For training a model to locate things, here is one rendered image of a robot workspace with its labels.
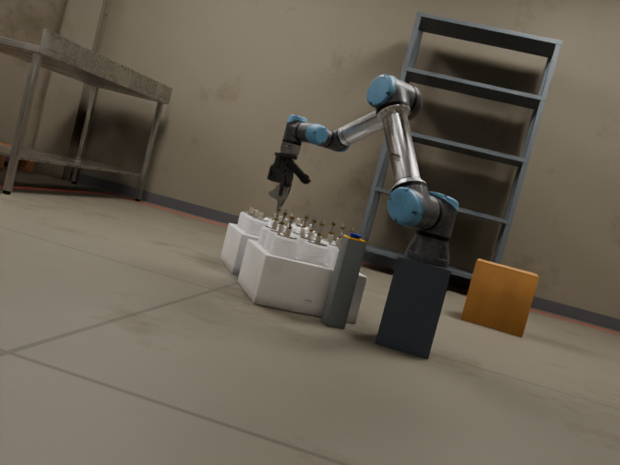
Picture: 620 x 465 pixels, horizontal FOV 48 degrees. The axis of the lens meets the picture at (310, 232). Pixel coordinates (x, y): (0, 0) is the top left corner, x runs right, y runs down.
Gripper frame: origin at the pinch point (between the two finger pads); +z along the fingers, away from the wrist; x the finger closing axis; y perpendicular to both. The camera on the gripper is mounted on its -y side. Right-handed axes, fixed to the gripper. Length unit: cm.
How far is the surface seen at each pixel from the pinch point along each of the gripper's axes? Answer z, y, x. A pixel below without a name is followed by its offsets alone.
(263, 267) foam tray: 21.2, -10.2, 30.2
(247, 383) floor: 35, -45, 115
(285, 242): 11.2, -13.9, 24.3
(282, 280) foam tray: 24.2, -16.9, 26.0
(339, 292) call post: 23, -39, 27
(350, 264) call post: 12.1, -39.3, 26.9
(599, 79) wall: -130, -110, -260
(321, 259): 14.5, -26.1, 16.1
